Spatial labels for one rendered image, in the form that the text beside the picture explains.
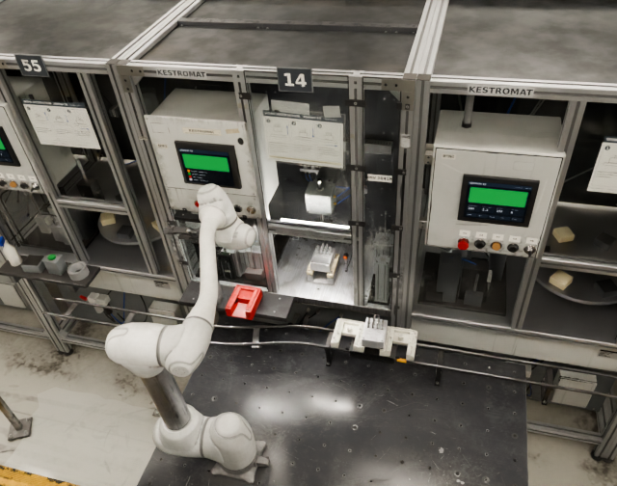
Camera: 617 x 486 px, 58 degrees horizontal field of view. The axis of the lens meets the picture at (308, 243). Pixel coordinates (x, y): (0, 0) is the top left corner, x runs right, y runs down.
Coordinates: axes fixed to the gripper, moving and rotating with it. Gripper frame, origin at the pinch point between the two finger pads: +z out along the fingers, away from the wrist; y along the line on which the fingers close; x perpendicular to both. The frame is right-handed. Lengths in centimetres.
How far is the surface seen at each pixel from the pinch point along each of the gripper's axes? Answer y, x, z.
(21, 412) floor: -43, 104, 145
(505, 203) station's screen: -31, -24, -126
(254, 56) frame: 22, -63, -44
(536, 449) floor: -168, 69, -120
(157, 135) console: 24.9, -33.5, -5.0
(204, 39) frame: 23, -74, -17
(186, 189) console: 3.3, -18.4, -4.0
